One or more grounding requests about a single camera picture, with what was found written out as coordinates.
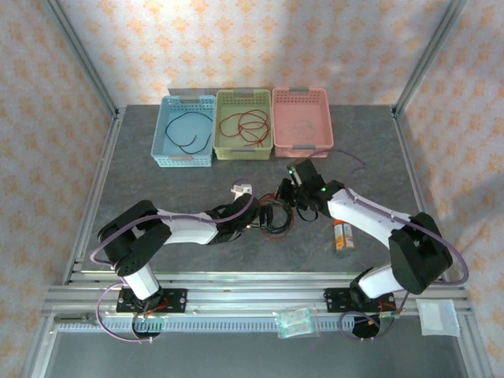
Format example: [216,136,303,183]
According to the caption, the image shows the black cable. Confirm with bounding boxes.
[165,113,213,155]
[261,196,296,237]

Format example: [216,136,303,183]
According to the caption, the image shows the white cable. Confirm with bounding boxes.
[285,117,317,137]

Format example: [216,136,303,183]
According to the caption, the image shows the orange and white tube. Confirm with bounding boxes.
[333,220,355,253]

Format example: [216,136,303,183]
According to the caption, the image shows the pink plastic basket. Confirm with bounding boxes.
[271,86,335,159]

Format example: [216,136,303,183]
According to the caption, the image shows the yellow-green plastic basket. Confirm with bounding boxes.
[212,88,275,161]

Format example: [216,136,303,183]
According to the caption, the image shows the blue plastic basket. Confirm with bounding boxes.
[151,94,217,169]

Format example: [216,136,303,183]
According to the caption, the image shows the clear plastic bag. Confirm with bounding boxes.
[272,308,321,339]

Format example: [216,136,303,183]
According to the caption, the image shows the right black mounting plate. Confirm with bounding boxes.
[323,287,398,315]

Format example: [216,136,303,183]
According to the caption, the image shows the black mounting plate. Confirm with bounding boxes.
[117,288,188,315]
[323,287,398,315]

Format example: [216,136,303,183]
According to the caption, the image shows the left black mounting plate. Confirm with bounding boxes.
[117,288,188,315]

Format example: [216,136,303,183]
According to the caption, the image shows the white plastic pouch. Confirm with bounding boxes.
[417,299,461,338]

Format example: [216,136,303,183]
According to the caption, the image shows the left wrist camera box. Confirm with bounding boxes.
[230,180,254,198]

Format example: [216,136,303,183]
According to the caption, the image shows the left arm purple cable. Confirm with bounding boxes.
[90,188,255,344]

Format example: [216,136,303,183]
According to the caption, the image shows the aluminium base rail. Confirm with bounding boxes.
[41,271,473,317]

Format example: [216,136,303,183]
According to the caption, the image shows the slotted grey cable duct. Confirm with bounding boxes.
[54,313,381,332]

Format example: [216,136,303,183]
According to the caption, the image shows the aluminium side rail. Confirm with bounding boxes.
[62,108,126,283]

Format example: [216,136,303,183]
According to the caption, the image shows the aluminium frame post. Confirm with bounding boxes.
[42,0,121,119]
[393,0,470,112]

